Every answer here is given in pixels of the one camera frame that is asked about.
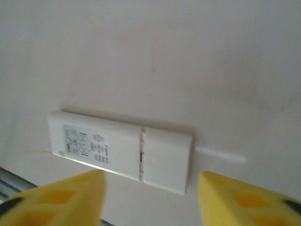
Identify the white remote with printed label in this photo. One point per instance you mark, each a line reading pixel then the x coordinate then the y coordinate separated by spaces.
pixel 122 146

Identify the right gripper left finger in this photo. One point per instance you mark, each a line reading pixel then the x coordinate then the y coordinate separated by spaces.
pixel 58 200

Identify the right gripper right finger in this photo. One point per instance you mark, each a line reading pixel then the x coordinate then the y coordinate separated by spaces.
pixel 247 207

